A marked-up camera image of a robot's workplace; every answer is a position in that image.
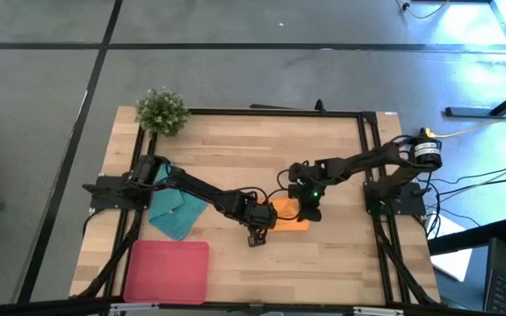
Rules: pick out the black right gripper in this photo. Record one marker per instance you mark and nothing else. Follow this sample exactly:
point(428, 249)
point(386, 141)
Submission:
point(308, 184)

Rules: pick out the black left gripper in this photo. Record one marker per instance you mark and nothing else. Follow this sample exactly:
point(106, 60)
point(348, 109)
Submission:
point(259, 215)

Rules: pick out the orange microfiber towel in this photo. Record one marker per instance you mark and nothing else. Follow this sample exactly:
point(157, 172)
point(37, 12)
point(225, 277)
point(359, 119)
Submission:
point(288, 221)

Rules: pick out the teal microfiber towel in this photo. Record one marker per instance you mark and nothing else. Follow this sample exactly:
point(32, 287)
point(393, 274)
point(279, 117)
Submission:
point(174, 215)

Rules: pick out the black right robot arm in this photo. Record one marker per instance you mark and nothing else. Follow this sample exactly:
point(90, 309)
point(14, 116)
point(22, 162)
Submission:
point(367, 160)

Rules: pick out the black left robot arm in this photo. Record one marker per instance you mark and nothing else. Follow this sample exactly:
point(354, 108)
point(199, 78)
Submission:
point(200, 188)

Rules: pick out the pink plastic basket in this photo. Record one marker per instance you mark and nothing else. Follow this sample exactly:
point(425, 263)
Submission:
point(165, 272)

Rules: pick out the yellow power plug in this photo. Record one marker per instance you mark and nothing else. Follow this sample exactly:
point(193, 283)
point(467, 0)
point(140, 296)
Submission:
point(426, 133)

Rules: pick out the green potted plant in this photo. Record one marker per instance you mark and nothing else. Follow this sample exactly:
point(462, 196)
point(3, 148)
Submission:
point(161, 112)

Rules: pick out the white board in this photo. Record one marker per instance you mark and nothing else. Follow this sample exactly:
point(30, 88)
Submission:
point(453, 263)

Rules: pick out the black floor stand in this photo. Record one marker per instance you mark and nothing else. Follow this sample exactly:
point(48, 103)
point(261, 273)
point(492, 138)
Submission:
point(468, 112)

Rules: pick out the black crossbar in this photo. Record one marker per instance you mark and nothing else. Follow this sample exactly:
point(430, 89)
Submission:
point(38, 305)

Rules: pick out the black table frame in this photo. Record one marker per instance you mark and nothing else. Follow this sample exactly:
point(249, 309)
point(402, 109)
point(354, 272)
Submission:
point(279, 112)

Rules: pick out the black arched mount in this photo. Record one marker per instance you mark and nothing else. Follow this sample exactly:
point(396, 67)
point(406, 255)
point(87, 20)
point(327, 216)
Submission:
point(320, 106)

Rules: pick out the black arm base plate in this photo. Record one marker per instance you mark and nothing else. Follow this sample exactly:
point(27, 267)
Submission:
point(406, 199)
point(103, 197)

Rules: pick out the silver metal bracket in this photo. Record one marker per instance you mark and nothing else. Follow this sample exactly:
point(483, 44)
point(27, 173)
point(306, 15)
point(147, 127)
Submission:
point(378, 311)
point(134, 307)

